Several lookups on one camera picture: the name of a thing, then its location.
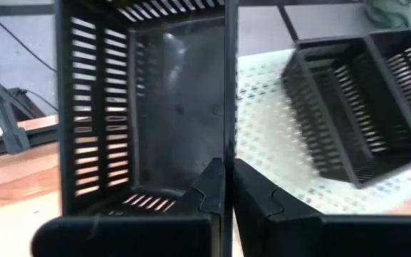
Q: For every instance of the arched black table clamp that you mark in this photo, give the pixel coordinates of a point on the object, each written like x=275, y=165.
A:
x=7, y=121

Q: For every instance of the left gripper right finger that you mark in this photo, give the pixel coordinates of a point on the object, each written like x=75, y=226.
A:
x=255, y=200

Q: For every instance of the green perforated metal shelf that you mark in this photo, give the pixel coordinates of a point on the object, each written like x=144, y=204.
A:
x=269, y=142

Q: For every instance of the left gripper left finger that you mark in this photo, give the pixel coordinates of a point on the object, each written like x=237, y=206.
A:
x=209, y=192

